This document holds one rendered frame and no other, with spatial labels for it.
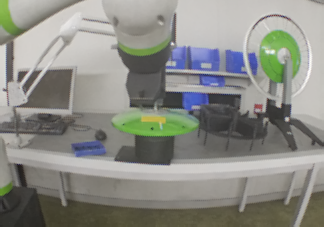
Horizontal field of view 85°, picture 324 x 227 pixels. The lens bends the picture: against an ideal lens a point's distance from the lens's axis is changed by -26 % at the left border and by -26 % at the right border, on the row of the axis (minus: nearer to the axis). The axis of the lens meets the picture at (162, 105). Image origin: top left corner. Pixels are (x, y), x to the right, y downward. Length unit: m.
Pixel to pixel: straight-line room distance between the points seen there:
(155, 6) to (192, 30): 1.46
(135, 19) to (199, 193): 1.87
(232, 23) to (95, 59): 1.11
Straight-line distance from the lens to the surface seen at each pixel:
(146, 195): 2.03
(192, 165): 0.83
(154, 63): 0.38
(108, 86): 1.75
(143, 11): 0.28
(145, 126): 0.70
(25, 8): 0.51
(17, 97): 0.99
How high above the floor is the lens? 1.26
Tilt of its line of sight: 10 degrees down
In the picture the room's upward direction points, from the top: 2 degrees clockwise
